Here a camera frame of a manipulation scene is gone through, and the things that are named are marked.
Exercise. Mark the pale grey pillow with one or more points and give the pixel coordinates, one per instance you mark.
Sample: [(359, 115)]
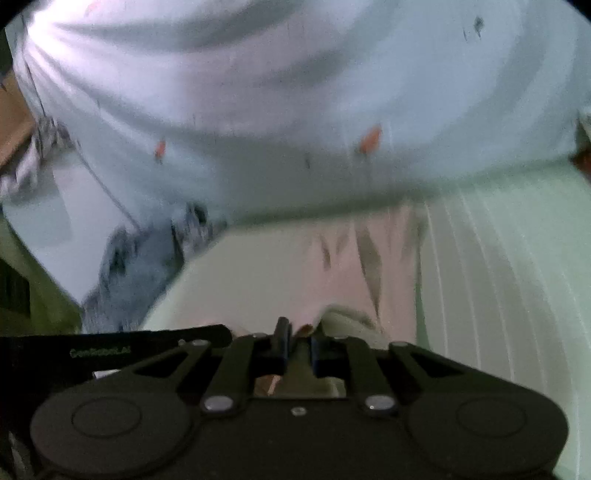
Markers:
[(55, 221)]

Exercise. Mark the checked grey garment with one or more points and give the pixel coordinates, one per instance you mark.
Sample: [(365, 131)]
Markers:
[(27, 161)]

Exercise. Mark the carrot print duvet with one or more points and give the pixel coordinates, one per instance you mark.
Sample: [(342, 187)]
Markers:
[(277, 92)]

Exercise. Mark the pink sweater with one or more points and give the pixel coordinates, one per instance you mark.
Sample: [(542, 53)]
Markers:
[(341, 286)]

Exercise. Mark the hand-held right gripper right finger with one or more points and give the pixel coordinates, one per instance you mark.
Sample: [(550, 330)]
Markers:
[(317, 357)]

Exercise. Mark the grey blue garment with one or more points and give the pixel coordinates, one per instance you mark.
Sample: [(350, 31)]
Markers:
[(138, 277)]

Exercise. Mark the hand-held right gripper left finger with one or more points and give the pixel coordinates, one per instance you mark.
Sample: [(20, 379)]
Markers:
[(282, 344)]

